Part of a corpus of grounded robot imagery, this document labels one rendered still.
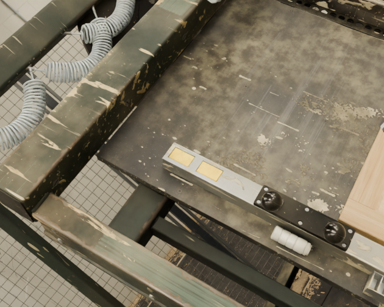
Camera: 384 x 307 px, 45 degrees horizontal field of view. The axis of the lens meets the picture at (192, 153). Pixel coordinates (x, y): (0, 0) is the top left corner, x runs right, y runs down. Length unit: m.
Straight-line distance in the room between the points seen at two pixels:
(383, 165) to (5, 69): 1.08
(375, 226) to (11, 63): 1.10
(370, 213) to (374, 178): 0.09
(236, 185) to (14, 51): 0.85
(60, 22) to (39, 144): 0.68
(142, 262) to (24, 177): 0.29
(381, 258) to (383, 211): 0.12
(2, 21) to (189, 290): 5.17
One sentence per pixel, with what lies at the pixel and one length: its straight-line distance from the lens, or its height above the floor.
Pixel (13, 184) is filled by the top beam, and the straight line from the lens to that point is 0.97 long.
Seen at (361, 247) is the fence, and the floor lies 1.33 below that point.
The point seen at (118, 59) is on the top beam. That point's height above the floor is 1.91.
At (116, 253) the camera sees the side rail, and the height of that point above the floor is 1.66.
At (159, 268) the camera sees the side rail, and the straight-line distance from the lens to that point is 0.89.
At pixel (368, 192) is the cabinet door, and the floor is 1.34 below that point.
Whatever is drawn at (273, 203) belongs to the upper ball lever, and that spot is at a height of 1.54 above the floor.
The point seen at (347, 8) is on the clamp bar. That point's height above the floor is 1.55.
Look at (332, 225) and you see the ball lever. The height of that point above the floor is 1.45.
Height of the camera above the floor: 1.88
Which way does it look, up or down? 13 degrees down
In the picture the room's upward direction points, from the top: 48 degrees counter-clockwise
